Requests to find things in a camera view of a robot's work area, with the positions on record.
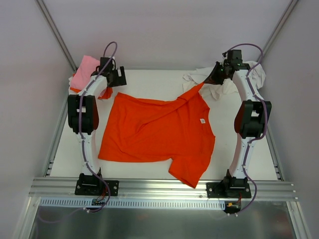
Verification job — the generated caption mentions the orange t shirt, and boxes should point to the orange t shirt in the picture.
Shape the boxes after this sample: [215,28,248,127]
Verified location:
[98,85,215,188]
[68,74,113,100]

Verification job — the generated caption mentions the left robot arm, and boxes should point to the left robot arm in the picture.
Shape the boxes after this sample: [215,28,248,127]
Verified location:
[67,56,127,195]

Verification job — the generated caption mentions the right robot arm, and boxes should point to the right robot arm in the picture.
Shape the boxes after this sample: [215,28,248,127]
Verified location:
[204,49,272,198]

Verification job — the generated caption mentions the crumpled white t shirt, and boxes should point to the crumpled white t shirt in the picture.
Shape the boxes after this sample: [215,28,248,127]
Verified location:
[182,65,266,101]

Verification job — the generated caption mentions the folded orange t shirt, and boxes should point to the folded orange t shirt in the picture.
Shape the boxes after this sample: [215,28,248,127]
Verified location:
[68,74,113,100]

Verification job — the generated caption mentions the folded pink t shirt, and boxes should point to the folded pink t shirt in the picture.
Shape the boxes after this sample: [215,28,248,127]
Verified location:
[69,55,100,92]

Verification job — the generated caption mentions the right corner frame post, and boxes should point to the right corner frame post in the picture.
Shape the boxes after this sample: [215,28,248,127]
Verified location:
[263,0,300,56]

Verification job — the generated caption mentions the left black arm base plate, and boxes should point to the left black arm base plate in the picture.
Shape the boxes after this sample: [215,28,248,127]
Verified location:
[74,177,119,196]

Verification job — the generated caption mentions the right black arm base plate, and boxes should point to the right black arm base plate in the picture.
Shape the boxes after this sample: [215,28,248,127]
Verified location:
[206,181,252,199]

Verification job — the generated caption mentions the white slotted cable duct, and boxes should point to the white slotted cable duct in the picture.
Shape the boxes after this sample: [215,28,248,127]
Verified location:
[39,197,225,210]

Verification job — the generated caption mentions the aluminium mounting rail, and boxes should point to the aluminium mounting rail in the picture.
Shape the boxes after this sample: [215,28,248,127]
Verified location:
[28,177,299,201]

